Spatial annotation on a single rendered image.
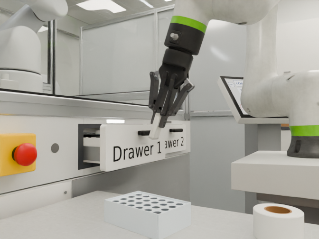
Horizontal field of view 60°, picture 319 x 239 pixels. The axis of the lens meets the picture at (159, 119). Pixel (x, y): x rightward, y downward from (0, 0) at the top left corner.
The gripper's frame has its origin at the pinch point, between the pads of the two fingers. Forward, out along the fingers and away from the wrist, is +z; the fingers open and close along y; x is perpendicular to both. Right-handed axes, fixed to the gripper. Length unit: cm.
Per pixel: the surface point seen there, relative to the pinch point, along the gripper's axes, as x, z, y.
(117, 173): 1.0, 17.7, -8.3
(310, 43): 328, -106, -4
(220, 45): 166, -53, -54
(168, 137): 29.7, 8.3, -9.8
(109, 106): -3.3, -0.7, -14.6
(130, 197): -22.9, 9.4, 11.5
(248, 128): 98, 0, 4
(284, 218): -22.3, 0.5, 35.3
